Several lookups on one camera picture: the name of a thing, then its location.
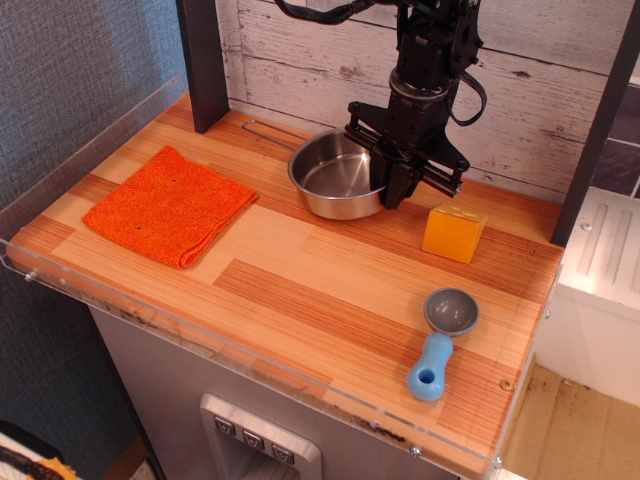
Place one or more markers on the dark shelf post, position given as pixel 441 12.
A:
pixel 203 56
pixel 610 102

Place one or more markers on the grey cabinet front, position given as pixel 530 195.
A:
pixel 166 382

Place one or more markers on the dark left shelf post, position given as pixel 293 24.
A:
pixel 203 56

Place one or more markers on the blue grey toy scoop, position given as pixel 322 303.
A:
pixel 450 312

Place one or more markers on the yellow cheese block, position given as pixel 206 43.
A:
pixel 453 232

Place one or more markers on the orange knitted cloth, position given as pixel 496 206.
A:
pixel 170 210

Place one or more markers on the black yellow object bottom left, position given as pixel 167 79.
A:
pixel 47 469

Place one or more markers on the silver dispenser panel with buttons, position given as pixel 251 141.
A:
pixel 255 440

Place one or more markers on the white plastic cabinet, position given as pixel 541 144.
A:
pixel 590 329

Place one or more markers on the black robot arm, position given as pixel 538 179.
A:
pixel 436 41

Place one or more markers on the stainless steel pot with handle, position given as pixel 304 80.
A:
pixel 330 172

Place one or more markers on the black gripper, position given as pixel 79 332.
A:
pixel 407 142

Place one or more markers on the dark right shelf post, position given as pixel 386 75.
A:
pixel 610 102

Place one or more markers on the clear acrylic table guard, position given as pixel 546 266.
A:
pixel 330 312

